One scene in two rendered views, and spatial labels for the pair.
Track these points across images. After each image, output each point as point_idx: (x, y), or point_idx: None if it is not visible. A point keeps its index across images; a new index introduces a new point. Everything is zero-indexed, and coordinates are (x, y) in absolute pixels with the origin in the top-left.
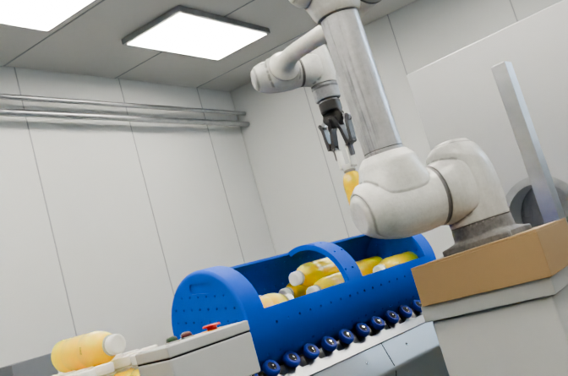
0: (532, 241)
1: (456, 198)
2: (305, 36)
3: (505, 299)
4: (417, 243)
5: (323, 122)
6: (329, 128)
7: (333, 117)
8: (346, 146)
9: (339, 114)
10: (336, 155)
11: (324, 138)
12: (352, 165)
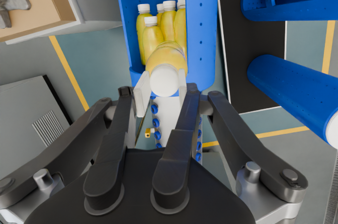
0: None
1: None
2: None
3: None
4: (130, 69)
5: (247, 208)
6: (180, 140)
7: (100, 181)
8: (133, 92)
9: (47, 208)
10: (182, 80)
11: (237, 120)
12: (144, 71)
